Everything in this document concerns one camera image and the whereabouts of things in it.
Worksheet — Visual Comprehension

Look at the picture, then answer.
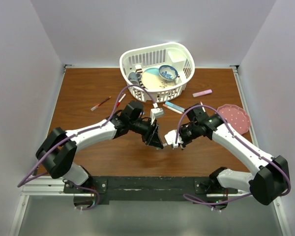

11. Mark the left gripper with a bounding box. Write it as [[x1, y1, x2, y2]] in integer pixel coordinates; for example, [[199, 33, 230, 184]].
[[129, 118, 163, 149]]

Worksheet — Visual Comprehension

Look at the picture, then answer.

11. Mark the pink purple highlighter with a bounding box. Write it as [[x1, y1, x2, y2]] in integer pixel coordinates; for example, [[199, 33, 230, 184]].
[[192, 89, 212, 97]]

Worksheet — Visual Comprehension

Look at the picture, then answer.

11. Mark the red marker pen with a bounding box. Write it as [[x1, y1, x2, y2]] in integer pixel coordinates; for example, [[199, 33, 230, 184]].
[[116, 93, 126, 108]]

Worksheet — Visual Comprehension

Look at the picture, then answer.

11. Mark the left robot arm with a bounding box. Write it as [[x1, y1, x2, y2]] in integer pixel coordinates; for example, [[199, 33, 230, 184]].
[[35, 101, 164, 193]]

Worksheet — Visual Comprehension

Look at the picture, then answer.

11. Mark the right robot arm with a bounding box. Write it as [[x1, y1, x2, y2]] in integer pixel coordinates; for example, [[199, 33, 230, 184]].
[[165, 104, 292, 206]]

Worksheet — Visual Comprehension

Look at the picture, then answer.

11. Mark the thin red pen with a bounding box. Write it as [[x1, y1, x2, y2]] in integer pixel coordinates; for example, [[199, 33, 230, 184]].
[[90, 96, 112, 111]]

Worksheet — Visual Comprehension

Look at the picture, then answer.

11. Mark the blue highlighter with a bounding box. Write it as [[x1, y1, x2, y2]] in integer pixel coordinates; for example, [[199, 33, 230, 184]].
[[165, 101, 185, 113]]

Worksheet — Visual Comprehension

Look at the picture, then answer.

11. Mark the cream and blue plate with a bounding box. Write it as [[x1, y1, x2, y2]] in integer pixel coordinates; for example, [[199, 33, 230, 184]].
[[142, 68, 175, 90]]

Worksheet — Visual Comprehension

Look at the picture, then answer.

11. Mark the blue patterned bowl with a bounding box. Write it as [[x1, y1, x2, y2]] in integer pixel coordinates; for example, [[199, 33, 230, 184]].
[[158, 65, 178, 81]]

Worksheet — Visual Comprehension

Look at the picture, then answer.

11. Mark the white plastic basket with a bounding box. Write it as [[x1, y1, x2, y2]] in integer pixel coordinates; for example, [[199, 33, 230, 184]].
[[119, 42, 195, 103]]

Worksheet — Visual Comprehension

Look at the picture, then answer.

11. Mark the grey mug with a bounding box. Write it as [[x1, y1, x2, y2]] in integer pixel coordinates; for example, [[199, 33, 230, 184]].
[[128, 72, 143, 87]]

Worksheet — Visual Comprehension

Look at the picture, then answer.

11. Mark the pink dotted plate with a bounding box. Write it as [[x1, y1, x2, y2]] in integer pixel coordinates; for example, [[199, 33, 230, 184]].
[[217, 104, 251, 135]]

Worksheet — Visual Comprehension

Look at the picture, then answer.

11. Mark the striped cup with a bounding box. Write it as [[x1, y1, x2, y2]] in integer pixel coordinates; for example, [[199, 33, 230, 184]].
[[135, 65, 146, 88]]

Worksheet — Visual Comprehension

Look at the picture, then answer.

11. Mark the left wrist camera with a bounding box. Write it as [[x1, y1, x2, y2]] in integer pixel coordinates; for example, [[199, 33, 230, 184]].
[[150, 108, 164, 119]]

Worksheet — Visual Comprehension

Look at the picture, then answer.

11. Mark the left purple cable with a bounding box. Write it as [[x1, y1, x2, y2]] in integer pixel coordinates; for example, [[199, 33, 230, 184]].
[[17, 86, 158, 188]]

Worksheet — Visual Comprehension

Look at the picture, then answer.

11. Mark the purple cable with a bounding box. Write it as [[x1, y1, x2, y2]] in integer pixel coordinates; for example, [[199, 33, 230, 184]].
[[176, 105, 291, 207], [17, 86, 158, 188]]

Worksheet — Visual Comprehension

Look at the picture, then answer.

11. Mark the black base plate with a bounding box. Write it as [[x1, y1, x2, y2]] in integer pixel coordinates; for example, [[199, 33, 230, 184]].
[[63, 176, 238, 206]]

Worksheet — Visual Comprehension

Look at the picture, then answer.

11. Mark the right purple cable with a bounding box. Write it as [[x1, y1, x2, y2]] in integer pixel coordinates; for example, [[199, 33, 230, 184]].
[[176, 105, 291, 207]]

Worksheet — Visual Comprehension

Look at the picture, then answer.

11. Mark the aluminium frame rail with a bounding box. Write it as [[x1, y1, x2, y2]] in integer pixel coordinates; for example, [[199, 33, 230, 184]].
[[21, 176, 67, 196]]

